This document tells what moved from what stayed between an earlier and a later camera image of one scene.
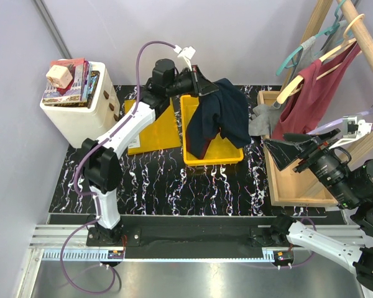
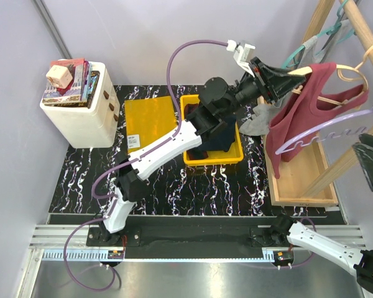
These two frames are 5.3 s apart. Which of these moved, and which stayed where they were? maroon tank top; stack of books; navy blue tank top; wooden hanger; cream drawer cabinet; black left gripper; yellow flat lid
Moved: maroon tank top; wooden hanger; navy blue tank top; black left gripper
Stayed: yellow flat lid; cream drawer cabinet; stack of books
